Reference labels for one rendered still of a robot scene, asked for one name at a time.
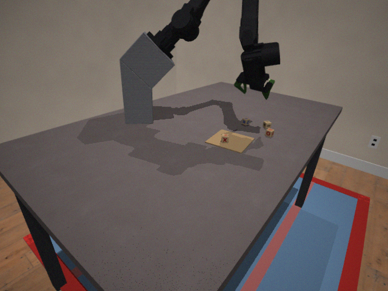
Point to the tan flat mat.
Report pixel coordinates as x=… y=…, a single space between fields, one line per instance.
x=237 y=143

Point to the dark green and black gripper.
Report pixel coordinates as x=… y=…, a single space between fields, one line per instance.
x=253 y=80

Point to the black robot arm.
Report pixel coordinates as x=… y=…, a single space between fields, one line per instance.
x=187 y=28

